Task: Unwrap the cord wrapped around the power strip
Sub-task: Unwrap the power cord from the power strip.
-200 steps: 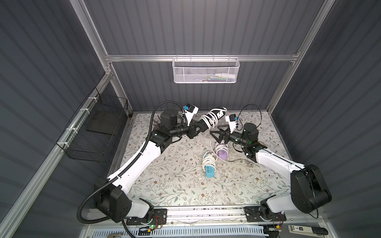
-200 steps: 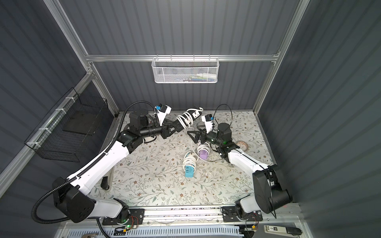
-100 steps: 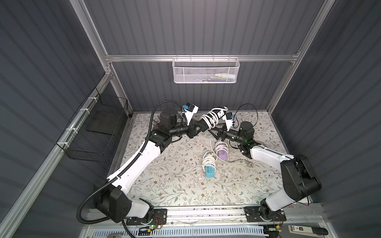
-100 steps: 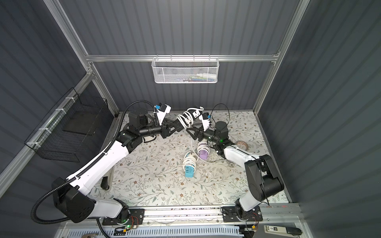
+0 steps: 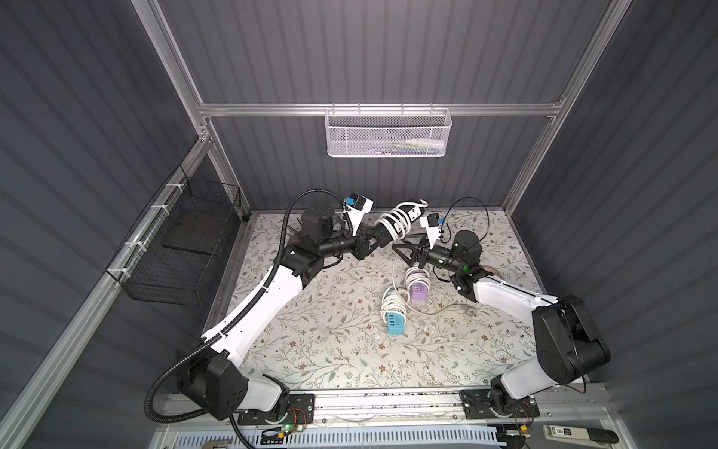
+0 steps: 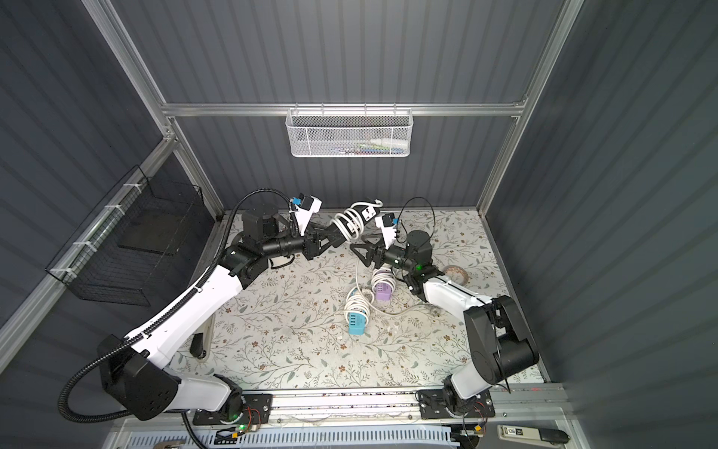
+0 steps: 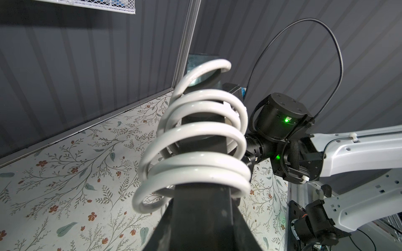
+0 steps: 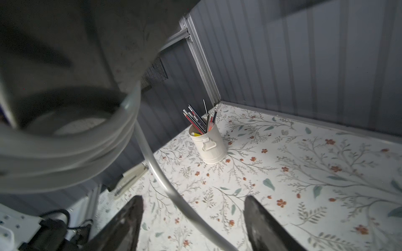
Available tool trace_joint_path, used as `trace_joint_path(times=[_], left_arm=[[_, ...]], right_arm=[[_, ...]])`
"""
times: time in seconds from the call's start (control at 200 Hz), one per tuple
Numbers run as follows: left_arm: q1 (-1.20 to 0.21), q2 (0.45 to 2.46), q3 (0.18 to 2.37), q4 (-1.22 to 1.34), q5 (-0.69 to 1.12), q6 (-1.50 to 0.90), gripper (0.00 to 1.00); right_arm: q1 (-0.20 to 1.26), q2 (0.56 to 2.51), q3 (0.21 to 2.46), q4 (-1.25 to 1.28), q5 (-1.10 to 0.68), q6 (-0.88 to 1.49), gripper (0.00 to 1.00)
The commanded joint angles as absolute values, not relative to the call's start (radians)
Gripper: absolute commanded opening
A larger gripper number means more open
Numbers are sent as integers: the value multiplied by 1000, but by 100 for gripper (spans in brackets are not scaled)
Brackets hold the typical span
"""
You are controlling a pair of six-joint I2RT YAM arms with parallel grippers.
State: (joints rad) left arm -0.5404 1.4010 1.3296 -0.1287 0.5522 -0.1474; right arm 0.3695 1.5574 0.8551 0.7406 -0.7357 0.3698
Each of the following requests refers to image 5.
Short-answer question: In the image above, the black power strip white cord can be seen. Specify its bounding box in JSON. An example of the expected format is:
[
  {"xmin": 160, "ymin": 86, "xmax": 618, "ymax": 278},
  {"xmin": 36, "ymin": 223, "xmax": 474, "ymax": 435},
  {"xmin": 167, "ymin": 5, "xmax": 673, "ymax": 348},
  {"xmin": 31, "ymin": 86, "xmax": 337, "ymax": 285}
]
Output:
[{"xmin": 372, "ymin": 198, "xmax": 478, "ymax": 316}]

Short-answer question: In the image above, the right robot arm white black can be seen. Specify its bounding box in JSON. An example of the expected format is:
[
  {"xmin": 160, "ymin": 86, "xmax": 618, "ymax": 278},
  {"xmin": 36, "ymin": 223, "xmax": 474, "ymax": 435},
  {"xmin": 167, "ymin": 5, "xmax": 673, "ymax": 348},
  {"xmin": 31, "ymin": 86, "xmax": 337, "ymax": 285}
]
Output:
[{"xmin": 392, "ymin": 231, "xmax": 611, "ymax": 417}]

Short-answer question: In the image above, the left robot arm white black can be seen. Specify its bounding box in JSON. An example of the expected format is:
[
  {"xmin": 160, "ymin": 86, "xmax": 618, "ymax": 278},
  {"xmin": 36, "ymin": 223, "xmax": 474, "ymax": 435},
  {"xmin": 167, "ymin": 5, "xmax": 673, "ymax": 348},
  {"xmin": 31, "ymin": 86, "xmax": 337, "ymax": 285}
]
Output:
[{"xmin": 175, "ymin": 195, "xmax": 396, "ymax": 421}]

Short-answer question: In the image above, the floral tape roll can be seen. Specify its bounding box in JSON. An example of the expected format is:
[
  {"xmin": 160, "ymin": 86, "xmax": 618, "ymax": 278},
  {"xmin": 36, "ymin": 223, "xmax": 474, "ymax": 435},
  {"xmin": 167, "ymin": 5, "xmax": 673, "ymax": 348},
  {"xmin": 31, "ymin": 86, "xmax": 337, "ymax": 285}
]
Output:
[{"xmin": 484, "ymin": 266, "xmax": 503, "ymax": 278}]

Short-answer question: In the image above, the purple power strip white cord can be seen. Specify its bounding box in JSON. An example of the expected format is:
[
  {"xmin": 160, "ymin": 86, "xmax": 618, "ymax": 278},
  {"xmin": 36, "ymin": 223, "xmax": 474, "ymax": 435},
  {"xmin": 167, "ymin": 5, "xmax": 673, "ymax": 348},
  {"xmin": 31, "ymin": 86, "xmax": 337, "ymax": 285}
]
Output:
[{"xmin": 404, "ymin": 266, "xmax": 434, "ymax": 302}]

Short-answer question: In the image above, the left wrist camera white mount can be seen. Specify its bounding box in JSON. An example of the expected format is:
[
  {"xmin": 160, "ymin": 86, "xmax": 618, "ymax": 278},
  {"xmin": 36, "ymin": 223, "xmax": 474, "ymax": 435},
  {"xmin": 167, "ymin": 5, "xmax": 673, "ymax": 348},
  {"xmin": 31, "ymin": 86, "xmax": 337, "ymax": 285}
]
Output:
[{"xmin": 344, "ymin": 194, "xmax": 374, "ymax": 236}]

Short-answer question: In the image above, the teal power strip white cord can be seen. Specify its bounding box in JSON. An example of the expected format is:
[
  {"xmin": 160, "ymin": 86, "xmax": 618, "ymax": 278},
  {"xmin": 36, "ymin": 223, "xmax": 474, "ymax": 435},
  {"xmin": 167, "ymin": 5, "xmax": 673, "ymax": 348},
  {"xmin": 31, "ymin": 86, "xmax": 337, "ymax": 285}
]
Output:
[{"xmin": 380, "ymin": 284, "xmax": 411, "ymax": 337}]

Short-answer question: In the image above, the white wire mesh basket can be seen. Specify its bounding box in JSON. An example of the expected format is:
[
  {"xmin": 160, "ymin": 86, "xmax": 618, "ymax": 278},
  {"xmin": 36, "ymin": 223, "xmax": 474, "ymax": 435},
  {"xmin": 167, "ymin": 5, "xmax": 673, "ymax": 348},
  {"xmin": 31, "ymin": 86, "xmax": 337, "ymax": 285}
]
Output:
[{"xmin": 323, "ymin": 106, "xmax": 452, "ymax": 158}]

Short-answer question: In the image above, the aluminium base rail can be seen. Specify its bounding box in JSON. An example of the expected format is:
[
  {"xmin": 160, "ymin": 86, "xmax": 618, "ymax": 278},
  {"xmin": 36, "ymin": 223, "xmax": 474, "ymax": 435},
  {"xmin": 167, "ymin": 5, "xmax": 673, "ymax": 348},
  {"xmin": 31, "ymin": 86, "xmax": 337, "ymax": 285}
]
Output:
[{"xmin": 167, "ymin": 386, "xmax": 613, "ymax": 428}]

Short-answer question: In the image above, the black wire basket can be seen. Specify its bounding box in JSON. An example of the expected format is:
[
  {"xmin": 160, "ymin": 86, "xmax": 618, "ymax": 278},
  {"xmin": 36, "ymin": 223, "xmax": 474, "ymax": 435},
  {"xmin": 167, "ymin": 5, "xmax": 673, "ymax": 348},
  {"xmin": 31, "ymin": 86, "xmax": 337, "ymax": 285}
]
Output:
[{"xmin": 107, "ymin": 168, "xmax": 242, "ymax": 307}]

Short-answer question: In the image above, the black corrugated cable conduit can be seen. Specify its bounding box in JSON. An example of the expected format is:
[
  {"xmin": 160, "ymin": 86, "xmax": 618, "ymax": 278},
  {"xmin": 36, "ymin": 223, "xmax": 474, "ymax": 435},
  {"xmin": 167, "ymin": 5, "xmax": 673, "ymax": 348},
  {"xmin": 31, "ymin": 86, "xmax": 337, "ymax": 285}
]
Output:
[{"xmin": 143, "ymin": 188, "xmax": 344, "ymax": 423}]

